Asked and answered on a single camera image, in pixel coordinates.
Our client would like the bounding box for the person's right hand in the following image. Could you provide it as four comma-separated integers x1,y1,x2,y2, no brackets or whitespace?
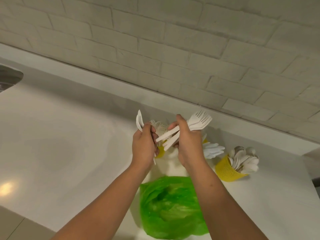
167,114,205,168

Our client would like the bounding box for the person's left hand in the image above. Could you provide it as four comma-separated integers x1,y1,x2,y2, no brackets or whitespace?
131,122,160,169

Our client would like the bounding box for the white plastic fork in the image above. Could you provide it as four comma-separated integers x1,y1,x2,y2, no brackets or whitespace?
155,109,208,143
164,123,207,151
162,114,213,151

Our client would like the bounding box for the person's right forearm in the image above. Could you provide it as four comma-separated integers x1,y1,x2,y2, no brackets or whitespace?
184,160,269,240

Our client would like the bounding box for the person's left forearm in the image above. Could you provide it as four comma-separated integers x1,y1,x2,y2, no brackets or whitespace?
51,163,153,240

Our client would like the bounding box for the bunch of white plastic knives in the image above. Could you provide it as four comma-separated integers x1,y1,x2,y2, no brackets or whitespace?
202,134,225,160

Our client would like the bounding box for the bunch of white plastic spoons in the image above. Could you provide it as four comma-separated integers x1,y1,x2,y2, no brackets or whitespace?
228,146,260,175

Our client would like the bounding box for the green plastic bag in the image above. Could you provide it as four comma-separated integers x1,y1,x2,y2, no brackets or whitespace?
139,176,209,240

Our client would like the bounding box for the steel sink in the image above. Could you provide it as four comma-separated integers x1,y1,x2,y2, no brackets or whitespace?
0,64,24,93

